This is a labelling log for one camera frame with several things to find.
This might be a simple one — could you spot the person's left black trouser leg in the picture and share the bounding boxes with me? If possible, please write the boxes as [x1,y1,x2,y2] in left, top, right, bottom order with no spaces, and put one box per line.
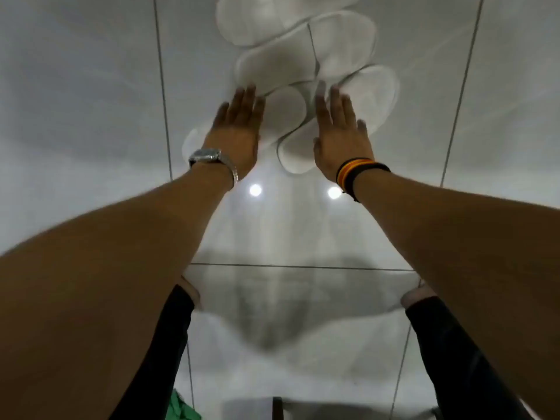
[108,284,196,420]

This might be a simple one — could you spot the person's left foot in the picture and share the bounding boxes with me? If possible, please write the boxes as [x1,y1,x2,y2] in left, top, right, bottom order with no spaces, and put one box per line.
[177,275,203,312]

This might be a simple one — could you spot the orange yellow striped wristband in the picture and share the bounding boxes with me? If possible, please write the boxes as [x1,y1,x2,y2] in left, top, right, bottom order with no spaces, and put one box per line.
[335,157,375,191]

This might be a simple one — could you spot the person's right forearm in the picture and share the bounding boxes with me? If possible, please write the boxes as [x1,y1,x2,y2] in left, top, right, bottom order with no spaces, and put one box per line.
[352,169,560,420]

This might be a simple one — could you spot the green cloth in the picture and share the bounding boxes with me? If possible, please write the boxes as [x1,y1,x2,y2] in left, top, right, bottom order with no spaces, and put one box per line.
[164,388,203,420]

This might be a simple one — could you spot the person's black trouser leg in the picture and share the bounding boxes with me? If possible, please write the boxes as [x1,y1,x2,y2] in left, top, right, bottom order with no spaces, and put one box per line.
[405,295,535,420]
[108,284,196,420]

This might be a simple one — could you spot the person's right hand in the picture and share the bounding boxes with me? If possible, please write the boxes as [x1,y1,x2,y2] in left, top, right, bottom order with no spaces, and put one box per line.
[313,85,376,182]

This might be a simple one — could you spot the person's foot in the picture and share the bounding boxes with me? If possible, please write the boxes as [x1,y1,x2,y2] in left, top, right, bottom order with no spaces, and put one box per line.
[177,275,203,312]
[400,282,438,309]

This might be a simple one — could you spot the black wristband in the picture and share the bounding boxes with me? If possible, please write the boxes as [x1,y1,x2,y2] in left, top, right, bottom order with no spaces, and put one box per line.
[343,162,392,203]

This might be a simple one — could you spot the white slipper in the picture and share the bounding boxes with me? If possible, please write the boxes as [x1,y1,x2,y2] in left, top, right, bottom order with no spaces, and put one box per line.
[181,85,308,167]
[234,10,378,97]
[277,64,400,175]
[215,0,364,48]

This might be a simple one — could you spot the person's left hand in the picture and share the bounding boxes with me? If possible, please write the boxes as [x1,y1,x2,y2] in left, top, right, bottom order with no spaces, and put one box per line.
[203,85,266,180]

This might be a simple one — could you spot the person's right black trouser leg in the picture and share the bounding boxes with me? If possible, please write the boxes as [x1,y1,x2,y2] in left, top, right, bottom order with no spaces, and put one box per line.
[405,295,535,420]

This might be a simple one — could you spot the person's right foot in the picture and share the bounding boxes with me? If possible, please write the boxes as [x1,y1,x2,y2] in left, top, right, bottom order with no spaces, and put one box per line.
[400,282,438,309]

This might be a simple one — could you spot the person's left forearm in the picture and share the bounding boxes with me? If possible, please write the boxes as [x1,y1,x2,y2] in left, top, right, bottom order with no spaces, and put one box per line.
[0,163,235,420]

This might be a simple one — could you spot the silver metal wristwatch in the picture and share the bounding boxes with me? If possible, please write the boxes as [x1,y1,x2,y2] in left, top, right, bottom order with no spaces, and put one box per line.
[188,148,239,190]

